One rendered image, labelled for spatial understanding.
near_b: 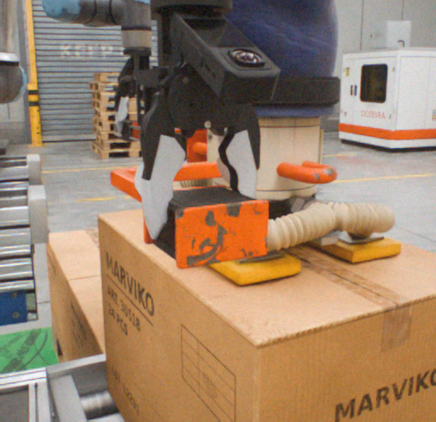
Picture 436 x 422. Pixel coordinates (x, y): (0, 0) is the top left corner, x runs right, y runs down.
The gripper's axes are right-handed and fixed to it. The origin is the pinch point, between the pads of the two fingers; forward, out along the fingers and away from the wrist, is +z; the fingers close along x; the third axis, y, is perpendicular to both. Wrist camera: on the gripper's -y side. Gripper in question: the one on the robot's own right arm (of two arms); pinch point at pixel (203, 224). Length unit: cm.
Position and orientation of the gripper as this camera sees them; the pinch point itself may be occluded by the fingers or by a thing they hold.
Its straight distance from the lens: 47.9
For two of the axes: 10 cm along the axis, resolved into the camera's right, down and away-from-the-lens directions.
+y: -4.7, -1.9, 8.6
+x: -8.8, 1.1, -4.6
